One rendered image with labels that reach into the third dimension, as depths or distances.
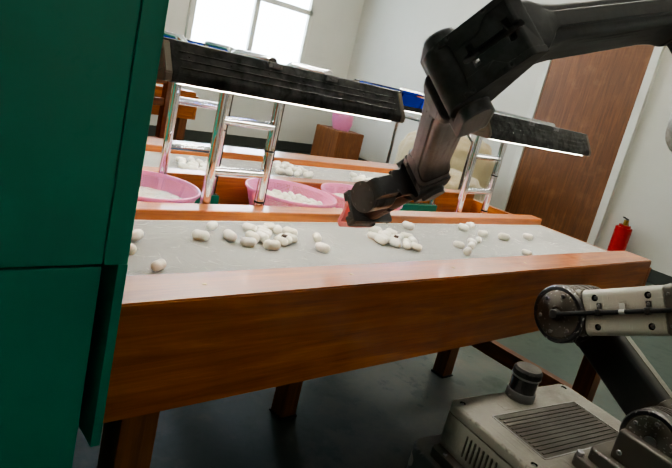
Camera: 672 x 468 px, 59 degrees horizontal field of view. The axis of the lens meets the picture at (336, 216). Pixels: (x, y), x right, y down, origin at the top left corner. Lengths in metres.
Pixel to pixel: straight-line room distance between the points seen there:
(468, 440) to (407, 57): 6.36
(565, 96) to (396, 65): 2.28
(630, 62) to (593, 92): 0.39
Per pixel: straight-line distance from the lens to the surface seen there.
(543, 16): 0.70
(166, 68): 1.10
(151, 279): 0.94
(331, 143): 7.14
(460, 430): 1.43
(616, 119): 5.96
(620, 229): 5.72
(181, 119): 4.22
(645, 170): 5.87
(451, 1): 7.25
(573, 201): 6.05
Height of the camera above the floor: 1.13
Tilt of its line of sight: 13 degrees down
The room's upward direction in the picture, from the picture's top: 14 degrees clockwise
